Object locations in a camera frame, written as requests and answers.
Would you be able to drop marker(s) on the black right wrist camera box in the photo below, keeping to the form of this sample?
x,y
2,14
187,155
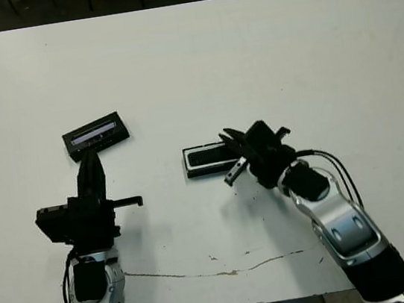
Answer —
x,y
260,133

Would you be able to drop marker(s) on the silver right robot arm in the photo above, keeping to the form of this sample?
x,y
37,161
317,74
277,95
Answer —
x,y
352,228

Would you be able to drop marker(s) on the black box lid with window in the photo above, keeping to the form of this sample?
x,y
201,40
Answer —
x,y
105,133

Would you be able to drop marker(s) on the black box with white insert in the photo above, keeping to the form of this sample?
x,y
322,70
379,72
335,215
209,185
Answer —
x,y
204,170

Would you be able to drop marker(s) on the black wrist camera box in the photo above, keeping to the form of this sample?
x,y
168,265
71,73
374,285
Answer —
x,y
260,133
53,225

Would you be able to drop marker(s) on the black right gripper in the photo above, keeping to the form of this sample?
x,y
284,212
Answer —
x,y
269,164

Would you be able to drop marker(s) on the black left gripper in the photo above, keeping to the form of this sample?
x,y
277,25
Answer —
x,y
91,221

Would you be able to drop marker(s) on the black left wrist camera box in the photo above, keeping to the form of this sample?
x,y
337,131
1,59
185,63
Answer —
x,y
53,225

